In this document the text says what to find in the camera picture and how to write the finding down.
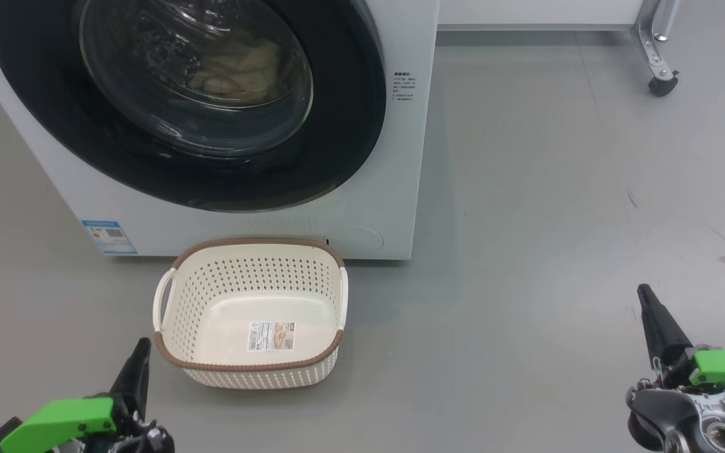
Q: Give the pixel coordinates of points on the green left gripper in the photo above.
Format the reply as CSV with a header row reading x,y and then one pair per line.
x,y
60,421

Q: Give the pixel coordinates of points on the cream yellow garment blue trim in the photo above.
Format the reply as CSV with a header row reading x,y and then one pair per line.
x,y
236,72

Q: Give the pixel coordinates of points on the round glass washing machine door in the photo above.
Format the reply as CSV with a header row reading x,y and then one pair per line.
x,y
350,126

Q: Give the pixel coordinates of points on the cream perforated laundry basket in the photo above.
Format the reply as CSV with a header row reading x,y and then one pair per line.
x,y
249,296

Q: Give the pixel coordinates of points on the white front-load washing machine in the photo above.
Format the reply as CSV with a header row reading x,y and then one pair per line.
x,y
419,157

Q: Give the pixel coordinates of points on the white partition panel on casters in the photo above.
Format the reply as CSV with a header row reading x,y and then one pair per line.
x,y
652,50

